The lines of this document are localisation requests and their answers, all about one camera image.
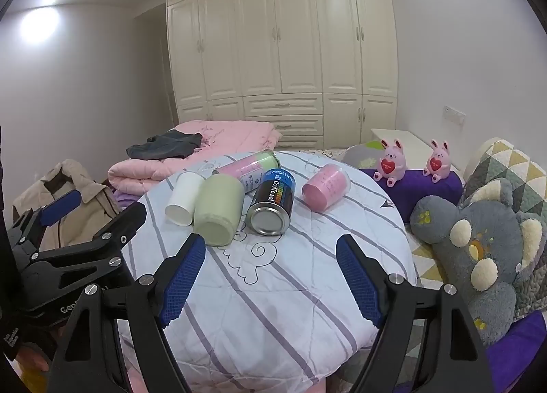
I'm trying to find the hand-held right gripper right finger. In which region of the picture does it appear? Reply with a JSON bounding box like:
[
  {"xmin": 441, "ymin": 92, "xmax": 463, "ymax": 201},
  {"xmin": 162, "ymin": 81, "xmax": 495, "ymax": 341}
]
[{"xmin": 336, "ymin": 234, "xmax": 497, "ymax": 393}]

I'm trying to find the white cup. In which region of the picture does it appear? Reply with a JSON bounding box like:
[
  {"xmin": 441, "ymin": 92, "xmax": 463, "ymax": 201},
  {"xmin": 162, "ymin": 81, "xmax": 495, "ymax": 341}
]
[{"xmin": 165, "ymin": 171, "xmax": 207, "ymax": 227}]

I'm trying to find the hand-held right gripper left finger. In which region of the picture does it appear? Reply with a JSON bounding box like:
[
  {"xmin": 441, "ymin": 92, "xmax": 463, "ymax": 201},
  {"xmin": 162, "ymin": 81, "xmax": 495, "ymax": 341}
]
[{"xmin": 45, "ymin": 233, "xmax": 208, "ymax": 393}]

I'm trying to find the pink and green tumbler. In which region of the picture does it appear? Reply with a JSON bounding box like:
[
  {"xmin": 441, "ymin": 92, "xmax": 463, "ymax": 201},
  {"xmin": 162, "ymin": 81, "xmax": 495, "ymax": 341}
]
[{"xmin": 212, "ymin": 149, "xmax": 281, "ymax": 195}]

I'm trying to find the pink quilt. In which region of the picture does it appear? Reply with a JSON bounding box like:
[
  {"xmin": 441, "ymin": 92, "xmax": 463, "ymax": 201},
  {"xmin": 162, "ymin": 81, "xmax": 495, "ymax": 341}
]
[{"xmin": 108, "ymin": 120, "xmax": 283, "ymax": 195}]

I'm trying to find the cream wardrobe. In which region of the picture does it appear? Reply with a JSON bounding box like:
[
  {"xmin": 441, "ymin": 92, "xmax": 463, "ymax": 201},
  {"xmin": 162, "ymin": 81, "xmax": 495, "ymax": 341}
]
[{"xmin": 166, "ymin": 0, "xmax": 401, "ymax": 151}]

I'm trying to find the purple cushion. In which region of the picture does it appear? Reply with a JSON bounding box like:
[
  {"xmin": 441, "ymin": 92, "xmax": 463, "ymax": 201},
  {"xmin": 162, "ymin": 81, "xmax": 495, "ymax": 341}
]
[{"xmin": 361, "ymin": 168, "xmax": 465, "ymax": 225}]

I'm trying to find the purple blanket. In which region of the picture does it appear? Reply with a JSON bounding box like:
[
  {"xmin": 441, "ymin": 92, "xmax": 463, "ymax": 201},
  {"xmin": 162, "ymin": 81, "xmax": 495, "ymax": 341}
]
[{"xmin": 482, "ymin": 311, "xmax": 547, "ymax": 382}]

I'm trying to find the blue metal can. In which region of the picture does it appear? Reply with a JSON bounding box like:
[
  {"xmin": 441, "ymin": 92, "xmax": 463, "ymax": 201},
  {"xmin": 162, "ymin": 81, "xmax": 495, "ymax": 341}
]
[{"xmin": 245, "ymin": 168, "xmax": 297, "ymax": 237}]

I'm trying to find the beige jacket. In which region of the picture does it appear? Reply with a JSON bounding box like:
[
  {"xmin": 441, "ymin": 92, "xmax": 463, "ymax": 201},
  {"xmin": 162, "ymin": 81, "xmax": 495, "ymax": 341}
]
[{"xmin": 12, "ymin": 159, "xmax": 125, "ymax": 251}]

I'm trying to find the white nightstand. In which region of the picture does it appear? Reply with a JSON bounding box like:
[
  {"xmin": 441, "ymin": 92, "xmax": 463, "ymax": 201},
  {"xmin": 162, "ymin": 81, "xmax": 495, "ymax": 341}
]
[{"xmin": 371, "ymin": 128, "xmax": 461, "ymax": 172}]

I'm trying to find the light green cup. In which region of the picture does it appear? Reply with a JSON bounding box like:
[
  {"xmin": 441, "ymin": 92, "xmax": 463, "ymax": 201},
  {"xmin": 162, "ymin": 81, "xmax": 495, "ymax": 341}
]
[{"xmin": 192, "ymin": 173, "xmax": 245, "ymax": 247}]

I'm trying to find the dark grey cloth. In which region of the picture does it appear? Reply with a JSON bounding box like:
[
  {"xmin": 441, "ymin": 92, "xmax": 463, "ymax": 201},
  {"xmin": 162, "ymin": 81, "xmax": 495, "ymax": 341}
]
[{"xmin": 126, "ymin": 129, "xmax": 204, "ymax": 161}]

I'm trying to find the pink cup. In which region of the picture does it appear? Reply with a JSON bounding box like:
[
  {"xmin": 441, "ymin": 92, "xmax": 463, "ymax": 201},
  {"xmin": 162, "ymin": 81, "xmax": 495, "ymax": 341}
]
[{"xmin": 302, "ymin": 163, "xmax": 352, "ymax": 211}]

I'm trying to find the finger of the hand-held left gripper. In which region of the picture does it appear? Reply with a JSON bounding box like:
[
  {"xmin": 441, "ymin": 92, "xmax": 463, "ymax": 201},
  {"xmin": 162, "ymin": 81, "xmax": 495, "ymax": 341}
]
[
  {"xmin": 8, "ymin": 189, "xmax": 83, "ymax": 258},
  {"xmin": 21, "ymin": 200, "xmax": 148, "ymax": 292}
]

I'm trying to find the white grey-striped blanket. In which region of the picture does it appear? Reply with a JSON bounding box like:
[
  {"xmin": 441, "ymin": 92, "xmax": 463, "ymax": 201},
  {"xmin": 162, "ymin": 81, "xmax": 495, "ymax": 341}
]
[{"xmin": 122, "ymin": 150, "xmax": 422, "ymax": 386}]

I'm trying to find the patterned bed sheet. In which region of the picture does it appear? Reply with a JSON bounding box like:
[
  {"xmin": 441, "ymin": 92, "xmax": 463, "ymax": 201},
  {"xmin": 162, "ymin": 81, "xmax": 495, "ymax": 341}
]
[{"xmin": 316, "ymin": 147, "xmax": 446, "ymax": 292}]

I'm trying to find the grey plush animal toy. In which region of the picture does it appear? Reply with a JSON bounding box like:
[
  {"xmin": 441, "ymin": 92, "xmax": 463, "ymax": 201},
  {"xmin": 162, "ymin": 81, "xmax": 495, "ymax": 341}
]
[{"xmin": 410, "ymin": 179, "xmax": 547, "ymax": 345}]

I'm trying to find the white wall socket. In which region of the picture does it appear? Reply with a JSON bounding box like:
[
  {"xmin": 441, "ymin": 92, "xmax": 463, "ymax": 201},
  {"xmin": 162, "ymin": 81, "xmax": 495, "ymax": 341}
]
[{"xmin": 442, "ymin": 105, "xmax": 467, "ymax": 126}]

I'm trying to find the grey flower-print pillow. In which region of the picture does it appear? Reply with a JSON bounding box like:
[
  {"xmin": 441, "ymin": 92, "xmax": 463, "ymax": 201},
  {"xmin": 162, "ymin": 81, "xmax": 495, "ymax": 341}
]
[{"xmin": 342, "ymin": 141, "xmax": 388, "ymax": 171}]

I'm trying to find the pink rabbit plush toy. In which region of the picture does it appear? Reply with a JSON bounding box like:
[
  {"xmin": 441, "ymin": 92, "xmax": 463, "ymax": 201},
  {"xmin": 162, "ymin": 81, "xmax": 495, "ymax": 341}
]
[
  {"xmin": 374, "ymin": 139, "xmax": 407, "ymax": 188},
  {"xmin": 423, "ymin": 139, "xmax": 452, "ymax": 184}
]

